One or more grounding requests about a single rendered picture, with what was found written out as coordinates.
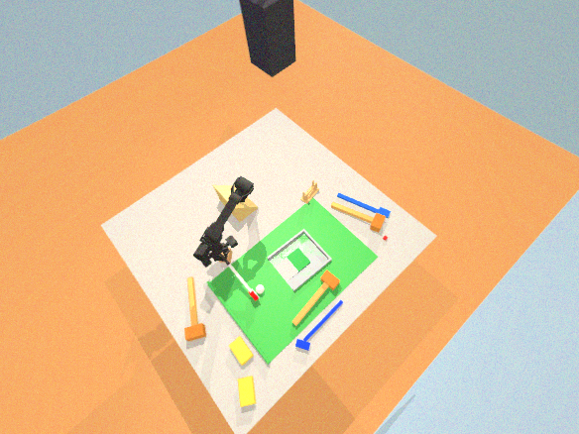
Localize green flat mat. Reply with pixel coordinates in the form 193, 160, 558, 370
210, 198, 377, 362

